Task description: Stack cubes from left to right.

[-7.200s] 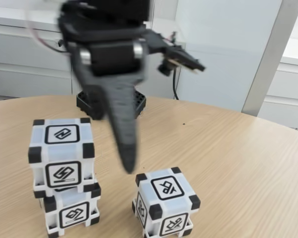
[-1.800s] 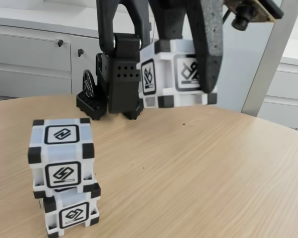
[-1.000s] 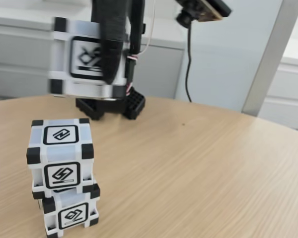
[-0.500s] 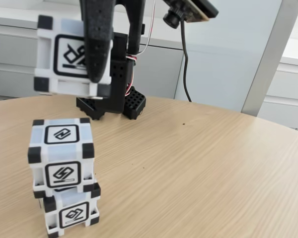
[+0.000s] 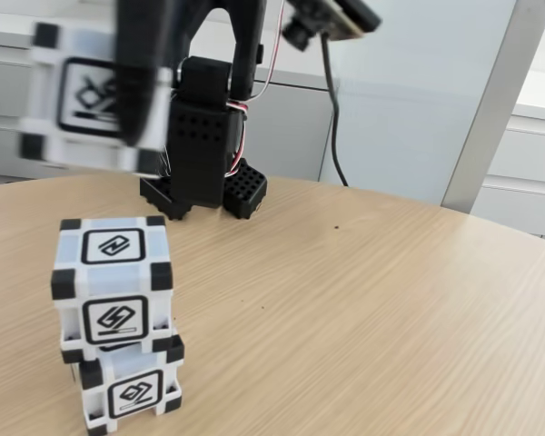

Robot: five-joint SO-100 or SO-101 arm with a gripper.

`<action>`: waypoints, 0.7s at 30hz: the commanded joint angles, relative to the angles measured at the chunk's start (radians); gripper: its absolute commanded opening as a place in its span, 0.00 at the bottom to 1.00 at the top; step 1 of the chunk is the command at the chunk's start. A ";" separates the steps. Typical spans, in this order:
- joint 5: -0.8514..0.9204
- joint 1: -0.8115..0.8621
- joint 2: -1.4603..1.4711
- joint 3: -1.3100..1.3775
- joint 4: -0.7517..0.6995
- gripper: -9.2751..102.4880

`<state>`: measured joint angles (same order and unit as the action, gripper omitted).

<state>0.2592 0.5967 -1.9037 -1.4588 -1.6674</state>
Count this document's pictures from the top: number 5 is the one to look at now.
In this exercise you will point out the white drawer unit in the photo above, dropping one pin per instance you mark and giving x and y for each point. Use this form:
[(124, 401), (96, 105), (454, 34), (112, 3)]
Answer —
[(527, 172)]

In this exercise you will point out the white cube with house symbol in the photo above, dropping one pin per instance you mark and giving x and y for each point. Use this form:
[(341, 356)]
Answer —
[(131, 399)]

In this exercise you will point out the black gripper camera module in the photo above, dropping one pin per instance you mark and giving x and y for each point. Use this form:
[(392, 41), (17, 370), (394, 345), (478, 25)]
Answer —
[(331, 18)]

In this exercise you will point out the white cube with lamp symbol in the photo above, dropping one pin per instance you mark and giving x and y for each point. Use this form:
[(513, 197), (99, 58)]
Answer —
[(72, 91)]

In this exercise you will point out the white cube with lightning symbol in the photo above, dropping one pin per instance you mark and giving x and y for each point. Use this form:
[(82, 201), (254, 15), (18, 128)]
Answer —
[(113, 281)]

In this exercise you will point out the white cabinet with doors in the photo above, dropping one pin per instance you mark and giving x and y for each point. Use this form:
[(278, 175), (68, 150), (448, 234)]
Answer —
[(300, 127)]

